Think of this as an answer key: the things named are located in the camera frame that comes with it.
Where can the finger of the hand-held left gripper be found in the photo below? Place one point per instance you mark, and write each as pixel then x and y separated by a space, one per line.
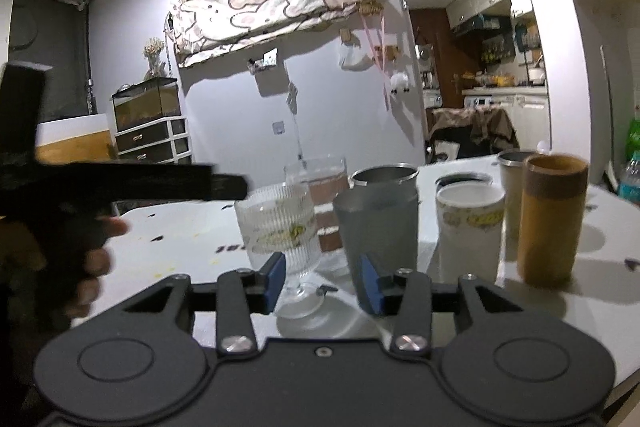
pixel 190 183

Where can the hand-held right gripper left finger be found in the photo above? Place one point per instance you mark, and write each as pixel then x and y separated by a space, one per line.
pixel 275 278

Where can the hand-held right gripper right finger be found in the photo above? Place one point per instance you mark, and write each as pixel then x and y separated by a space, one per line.
pixel 370 288

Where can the grey cup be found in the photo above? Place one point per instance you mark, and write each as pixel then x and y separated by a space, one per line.
pixel 376 232

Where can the ribbed glass cup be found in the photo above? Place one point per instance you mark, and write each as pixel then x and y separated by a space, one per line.
pixel 277 227

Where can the white paper cup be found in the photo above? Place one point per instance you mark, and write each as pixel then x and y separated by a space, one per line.
pixel 470 232

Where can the dark rimmed cup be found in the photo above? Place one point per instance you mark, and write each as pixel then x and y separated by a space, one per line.
pixel 462 179

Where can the beige cup with steel rim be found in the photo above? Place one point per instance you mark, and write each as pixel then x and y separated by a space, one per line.
pixel 511 197

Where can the brown cylindrical cup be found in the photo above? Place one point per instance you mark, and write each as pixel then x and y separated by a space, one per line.
pixel 550 222

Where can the person's left hand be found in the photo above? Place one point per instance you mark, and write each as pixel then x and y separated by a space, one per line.
pixel 98 263

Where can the white drawer unit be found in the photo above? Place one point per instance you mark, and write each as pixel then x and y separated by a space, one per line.
pixel 152 142

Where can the glass fish tank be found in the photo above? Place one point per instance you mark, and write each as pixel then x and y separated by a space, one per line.
pixel 146 107

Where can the tall clear glass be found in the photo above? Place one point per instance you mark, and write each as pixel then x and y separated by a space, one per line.
pixel 325 187

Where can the dried flower bouquet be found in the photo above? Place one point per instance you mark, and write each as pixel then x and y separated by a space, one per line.
pixel 153 54

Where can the chair with brown cloth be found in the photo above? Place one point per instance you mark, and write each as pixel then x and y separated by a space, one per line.
pixel 472 127

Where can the printed blanket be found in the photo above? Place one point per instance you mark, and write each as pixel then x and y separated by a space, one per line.
pixel 265 2

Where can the white washing machine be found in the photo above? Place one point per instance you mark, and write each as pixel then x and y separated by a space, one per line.
pixel 505 99

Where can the brown wooden door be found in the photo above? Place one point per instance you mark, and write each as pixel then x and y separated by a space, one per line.
pixel 435 57

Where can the clear water bottle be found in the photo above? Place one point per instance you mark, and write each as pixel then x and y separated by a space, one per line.
pixel 631 179

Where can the green plastic bottle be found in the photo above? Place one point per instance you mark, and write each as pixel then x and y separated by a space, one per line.
pixel 634 139

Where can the white bag on wall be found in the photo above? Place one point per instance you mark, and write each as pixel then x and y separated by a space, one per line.
pixel 355 57

